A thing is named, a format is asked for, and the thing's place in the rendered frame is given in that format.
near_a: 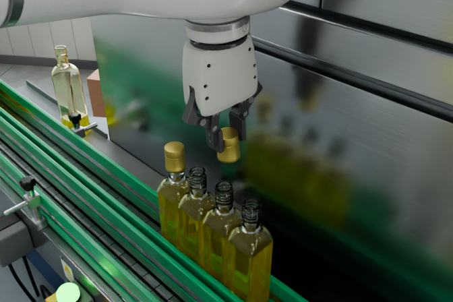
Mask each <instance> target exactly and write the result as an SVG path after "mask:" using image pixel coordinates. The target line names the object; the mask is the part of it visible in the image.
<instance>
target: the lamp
mask: <svg viewBox="0 0 453 302"><path fill-rule="evenodd" d="M56 297H57V302H79V300H80V298H81V294H80V291H79V288H78V286H77V285H76V284H74V283H70V282H68V283H65V284H62V285H61V286H60V287H59V288H58V290H57V292H56Z"/></svg>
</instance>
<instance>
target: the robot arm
mask: <svg viewBox="0 0 453 302"><path fill-rule="evenodd" d="M288 1H289V0H0V28H8V27H14V26H25V25H30V24H40V23H46V22H56V21H61V20H71V19H76V18H85V17H90V16H100V15H111V14H120V15H131V16H143V17H150V18H166V19H178V20H184V26H185V34H186V36H187V37H188V38H189V40H187V41H185V44H184V49H183V91H184V98H185V104H186V105H187V106H186V108H185V111H184V114H183V117H182V120H183V121H184V122H186V123H187V124H190V125H200V126H202V127H204V128H206V139H207V143H208V145H209V147H211V148H213V149H215V150H216V151H217V152H219V153H222V152H224V141H223V133H222V130H221V129H220V128H219V112H221V111H223V110H225V109H227V108H229V107H231V109H232V111H230V112H229V125H230V127H232V128H235V129H236V130H237V131H238V133H239V140H240V141H242V142H244V141H245V140H246V120H245V118H246V117H247V116H248V115H249V108H250V106H251V104H252V103H253V101H254V98H255V97H256V96H257V95H258V94H259V93H260V92H261V91H262V85H261V84H260V83H259V81H258V71H257V64H256V58H255V51H254V47H253V41H252V39H251V34H250V32H249V31H250V15H254V14H258V13H264V12H267V11H271V10H273V9H276V8H278V7H280V6H282V5H284V4H285V3H286V2H288ZM198 109H199V110H200V113H201V115H199V114H197V112H198Z"/></svg>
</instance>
